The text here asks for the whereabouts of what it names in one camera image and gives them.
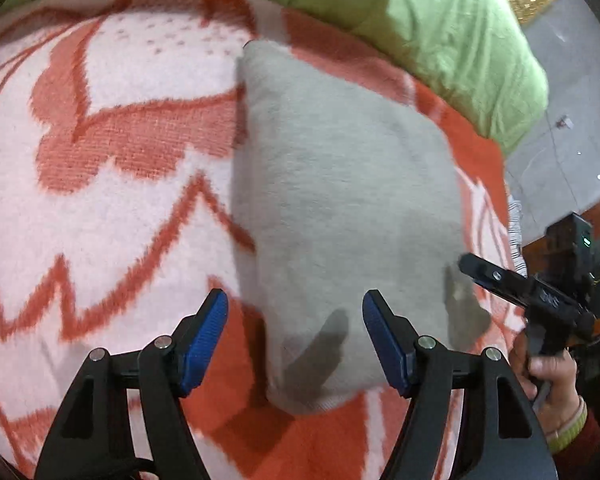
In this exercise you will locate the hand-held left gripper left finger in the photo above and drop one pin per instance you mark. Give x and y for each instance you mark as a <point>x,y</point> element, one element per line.
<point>207,340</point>

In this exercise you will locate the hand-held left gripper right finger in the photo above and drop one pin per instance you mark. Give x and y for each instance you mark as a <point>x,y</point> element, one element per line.
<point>385,345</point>

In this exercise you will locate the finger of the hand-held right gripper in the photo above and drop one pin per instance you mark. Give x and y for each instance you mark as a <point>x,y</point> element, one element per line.
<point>495,277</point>

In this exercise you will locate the grey knitted sweater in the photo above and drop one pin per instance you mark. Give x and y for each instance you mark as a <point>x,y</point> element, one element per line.
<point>340,210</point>

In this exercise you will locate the person's right forearm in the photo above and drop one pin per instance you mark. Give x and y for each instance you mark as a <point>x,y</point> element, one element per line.
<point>577,427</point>

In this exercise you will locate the person's right hand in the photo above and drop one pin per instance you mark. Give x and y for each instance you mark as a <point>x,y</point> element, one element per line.
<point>555,390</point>

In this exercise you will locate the striped cloth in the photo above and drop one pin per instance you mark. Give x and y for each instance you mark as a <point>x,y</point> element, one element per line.
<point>516,240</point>

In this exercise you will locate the orange white floral blanket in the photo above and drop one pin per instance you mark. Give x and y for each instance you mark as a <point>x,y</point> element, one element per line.
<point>120,240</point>

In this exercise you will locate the green quilt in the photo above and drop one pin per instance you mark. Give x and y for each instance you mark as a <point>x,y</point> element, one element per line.
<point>455,35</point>

